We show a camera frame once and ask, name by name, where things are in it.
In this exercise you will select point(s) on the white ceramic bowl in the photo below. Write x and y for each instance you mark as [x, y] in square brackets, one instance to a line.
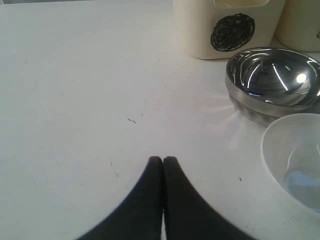
[290, 152]

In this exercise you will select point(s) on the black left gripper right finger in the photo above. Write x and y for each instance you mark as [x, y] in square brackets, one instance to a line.
[187, 216]

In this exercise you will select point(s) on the cream bin with triangle mark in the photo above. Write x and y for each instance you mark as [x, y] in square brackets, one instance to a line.
[299, 25]

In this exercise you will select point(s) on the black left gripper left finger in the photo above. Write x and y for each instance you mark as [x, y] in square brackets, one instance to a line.
[140, 214]

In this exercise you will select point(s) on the cream bin with circle mark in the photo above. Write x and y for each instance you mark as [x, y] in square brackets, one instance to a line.
[217, 29]

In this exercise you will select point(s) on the stainless steel bowl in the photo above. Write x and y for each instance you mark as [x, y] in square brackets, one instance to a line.
[268, 83]

